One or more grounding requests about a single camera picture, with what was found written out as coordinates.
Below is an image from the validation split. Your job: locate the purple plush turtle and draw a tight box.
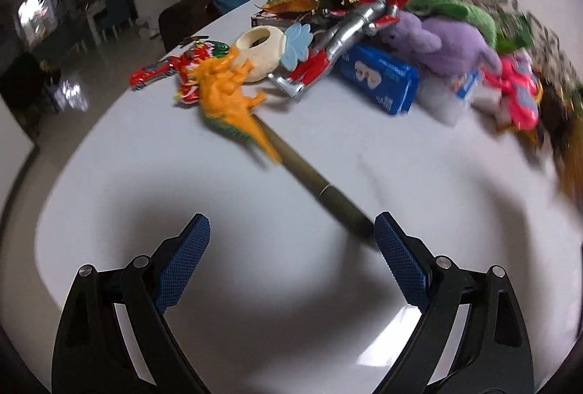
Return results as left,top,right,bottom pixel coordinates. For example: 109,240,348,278
379,11,502,78

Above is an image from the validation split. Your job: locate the green plush toy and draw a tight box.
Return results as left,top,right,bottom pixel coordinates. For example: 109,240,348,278
405,0,497,48

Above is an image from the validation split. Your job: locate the red strawberry snack packet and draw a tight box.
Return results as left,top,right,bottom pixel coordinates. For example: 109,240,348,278
175,36,230,105

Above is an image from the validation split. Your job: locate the cream tape roll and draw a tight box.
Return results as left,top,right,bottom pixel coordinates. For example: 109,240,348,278
232,26,286,83

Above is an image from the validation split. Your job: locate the silver red ultraman figure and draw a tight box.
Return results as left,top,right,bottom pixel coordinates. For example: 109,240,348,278
267,0,408,98

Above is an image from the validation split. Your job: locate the blue tissue pack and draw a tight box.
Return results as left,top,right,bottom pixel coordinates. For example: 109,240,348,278
334,44,420,116

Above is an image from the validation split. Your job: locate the orange dinosaur toy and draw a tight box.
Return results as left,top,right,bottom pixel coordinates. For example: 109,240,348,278
194,46,282,163

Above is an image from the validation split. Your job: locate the pink plastic toy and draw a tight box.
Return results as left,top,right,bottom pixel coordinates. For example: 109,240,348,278
482,51,544,131

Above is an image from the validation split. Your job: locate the red toy car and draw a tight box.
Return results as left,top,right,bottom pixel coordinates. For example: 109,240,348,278
129,59,176,90

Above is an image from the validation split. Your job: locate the light blue wing toy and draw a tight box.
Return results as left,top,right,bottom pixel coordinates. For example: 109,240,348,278
279,22,313,71

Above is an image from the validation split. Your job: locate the olive green pen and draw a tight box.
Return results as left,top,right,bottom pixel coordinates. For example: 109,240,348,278
253,114,377,250

